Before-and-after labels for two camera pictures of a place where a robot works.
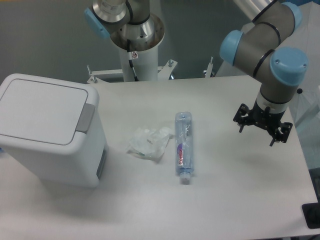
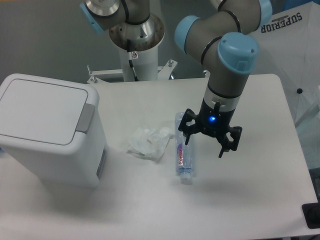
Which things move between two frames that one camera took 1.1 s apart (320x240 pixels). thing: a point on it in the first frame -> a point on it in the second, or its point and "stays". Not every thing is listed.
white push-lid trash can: (52, 128) stays
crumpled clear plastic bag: (150, 143) stays
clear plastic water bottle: (184, 151) stays
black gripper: (264, 119) -> (214, 122)
